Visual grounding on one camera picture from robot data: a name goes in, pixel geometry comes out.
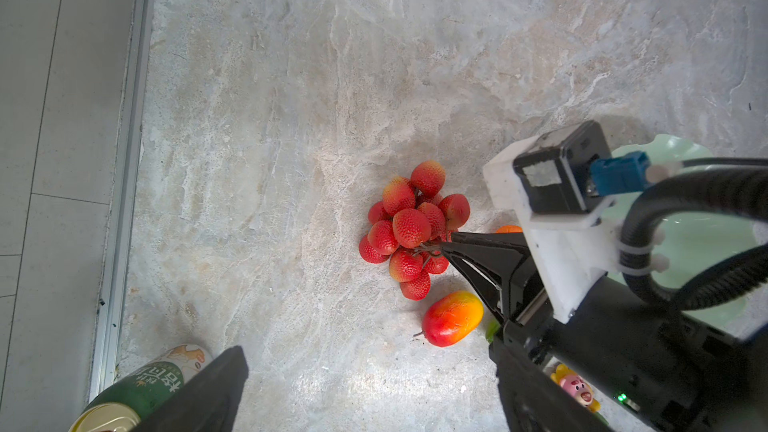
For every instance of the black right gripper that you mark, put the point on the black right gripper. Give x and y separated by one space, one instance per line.
670 371

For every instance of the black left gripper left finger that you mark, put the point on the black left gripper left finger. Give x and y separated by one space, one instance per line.
209 402

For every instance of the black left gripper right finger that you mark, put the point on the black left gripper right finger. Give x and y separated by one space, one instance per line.
531 401

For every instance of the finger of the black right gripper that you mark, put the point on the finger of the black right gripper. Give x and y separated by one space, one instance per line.
477 248

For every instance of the red yellow fake mango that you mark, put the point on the red yellow fake mango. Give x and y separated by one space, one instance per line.
451 319

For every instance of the red lychee bunch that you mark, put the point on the red lychee bunch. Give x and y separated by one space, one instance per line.
408 225

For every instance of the small orange fake fruit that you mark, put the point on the small orange fake fruit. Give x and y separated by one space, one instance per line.
509 229

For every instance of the pale green fruit bowl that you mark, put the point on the pale green fruit bowl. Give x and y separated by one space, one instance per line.
695 241

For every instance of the pink pig toy figure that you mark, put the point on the pink pig toy figure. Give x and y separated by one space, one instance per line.
574 385

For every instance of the green drink can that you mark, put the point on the green drink can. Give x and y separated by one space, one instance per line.
123 405

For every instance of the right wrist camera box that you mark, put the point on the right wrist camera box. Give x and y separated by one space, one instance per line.
555 171

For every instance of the aluminium corner post left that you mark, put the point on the aluminium corner post left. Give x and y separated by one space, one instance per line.
113 291

